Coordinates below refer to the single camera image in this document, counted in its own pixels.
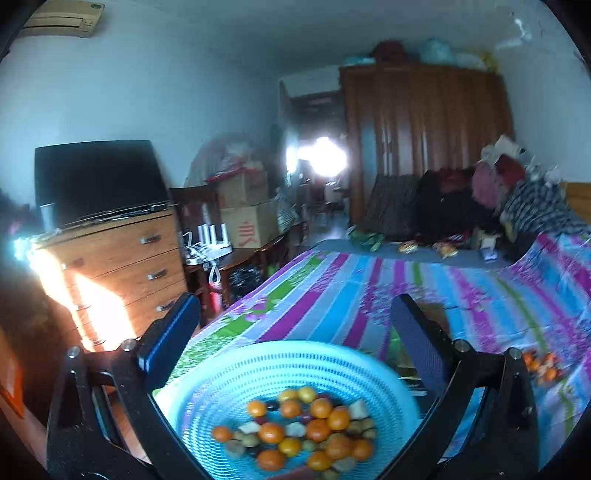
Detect black flat television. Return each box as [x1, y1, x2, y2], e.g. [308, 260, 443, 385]
[34, 140, 169, 231]

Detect white wall air conditioner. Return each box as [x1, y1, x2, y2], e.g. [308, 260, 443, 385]
[19, 0, 105, 38]

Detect brown wooden wardrobe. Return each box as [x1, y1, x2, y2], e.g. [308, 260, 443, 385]
[339, 64, 514, 223]

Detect wooden drawer chest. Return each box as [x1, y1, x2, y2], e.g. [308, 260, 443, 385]
[29, 208, 186, 352]

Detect dark wooden side table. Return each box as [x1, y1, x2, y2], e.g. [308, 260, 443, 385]
[184, 221, 308, 326]

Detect cardboard box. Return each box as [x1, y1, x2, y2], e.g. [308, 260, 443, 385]
[215, 170, 270, 209]
[221, 200, 280, 249]

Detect light blue plastic basket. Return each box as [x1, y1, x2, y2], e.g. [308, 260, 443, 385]
[155, 341, 421, 479]

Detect white wifi router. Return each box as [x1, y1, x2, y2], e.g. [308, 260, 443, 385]
[182, 223, 232, 266]

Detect lower cardboard box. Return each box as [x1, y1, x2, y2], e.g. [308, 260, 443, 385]
[221, 200, 280, 249]

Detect pile of clothes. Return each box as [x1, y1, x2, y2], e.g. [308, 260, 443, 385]
[349, 136, 590, 261]

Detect upper cardboard box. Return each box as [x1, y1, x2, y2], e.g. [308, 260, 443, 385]
[215, 170, 270, 209]

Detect striped floral bed sheet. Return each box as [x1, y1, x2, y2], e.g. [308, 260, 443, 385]
[156, 232, 591, 467]

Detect wooden bed headboard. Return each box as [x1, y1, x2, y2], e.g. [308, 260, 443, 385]
[561, 182, 591, 223]

